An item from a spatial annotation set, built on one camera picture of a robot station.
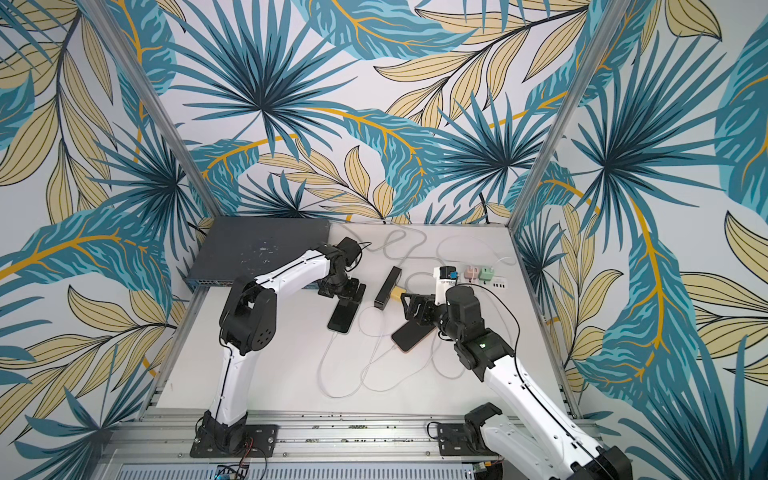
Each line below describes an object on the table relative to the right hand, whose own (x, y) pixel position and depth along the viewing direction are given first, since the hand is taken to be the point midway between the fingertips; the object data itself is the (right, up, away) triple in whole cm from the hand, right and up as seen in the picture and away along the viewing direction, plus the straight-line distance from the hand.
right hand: (399, 304), depth 76 cm
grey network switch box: (-61, +15, +30) cm, 69 cm away
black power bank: (-3, +2, +22) cm, 22 cm away
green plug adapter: (+29, +6, +22) cm, 37 cm away
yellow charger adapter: (0, 0, +22) cm, 22 cm away
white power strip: (+34, +3, +25) cm, 42 cm away
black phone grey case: (-17, -7, +19) cm, 27 cm away
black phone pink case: (+4, -11, +15) cm, 19 cm away
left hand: (-16, -2, +19) cm, 25 cm away
